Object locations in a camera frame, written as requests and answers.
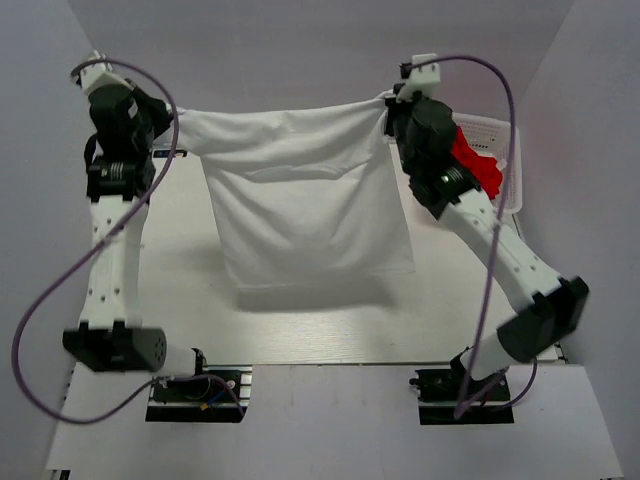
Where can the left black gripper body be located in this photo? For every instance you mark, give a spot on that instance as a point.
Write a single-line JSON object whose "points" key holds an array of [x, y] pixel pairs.
{"points": [[154, 121]]}

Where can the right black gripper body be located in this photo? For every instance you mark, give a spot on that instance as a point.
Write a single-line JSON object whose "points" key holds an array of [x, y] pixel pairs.
{"points": [[397, 122]]}

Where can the red t shirt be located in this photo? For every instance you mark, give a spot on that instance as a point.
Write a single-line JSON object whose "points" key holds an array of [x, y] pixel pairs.
{"points": [[484, 168]]}

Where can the white t shirt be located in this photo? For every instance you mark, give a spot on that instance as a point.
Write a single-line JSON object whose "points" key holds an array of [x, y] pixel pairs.
{"points": [[301, 197]]}

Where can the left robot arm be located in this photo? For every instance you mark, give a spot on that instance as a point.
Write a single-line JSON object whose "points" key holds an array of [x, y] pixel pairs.
{"points": [[110, 335]]}

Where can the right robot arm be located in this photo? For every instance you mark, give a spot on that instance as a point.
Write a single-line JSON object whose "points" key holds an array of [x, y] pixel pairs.
{"points": [[547, 306]]}

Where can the white plastic basket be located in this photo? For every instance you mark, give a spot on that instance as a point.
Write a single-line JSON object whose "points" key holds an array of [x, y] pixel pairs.
{"points": [[490, 137]]}

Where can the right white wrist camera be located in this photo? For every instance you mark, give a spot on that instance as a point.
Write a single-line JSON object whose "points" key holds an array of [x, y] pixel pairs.
{"points": [[420, 76]]}

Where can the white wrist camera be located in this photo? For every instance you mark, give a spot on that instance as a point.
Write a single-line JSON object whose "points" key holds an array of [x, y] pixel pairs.
{"points": [[95, 76], [420, 76]]}

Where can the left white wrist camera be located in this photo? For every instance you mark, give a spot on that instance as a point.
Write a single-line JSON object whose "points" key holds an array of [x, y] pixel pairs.
{"points": [[95, 76]]}

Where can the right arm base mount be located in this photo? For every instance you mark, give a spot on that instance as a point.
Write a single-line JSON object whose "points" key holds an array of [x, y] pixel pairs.
{"points": [[438, 389]]}

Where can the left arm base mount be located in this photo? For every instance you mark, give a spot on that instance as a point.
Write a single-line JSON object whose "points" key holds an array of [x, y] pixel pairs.
{"points": [[222, 396]]}

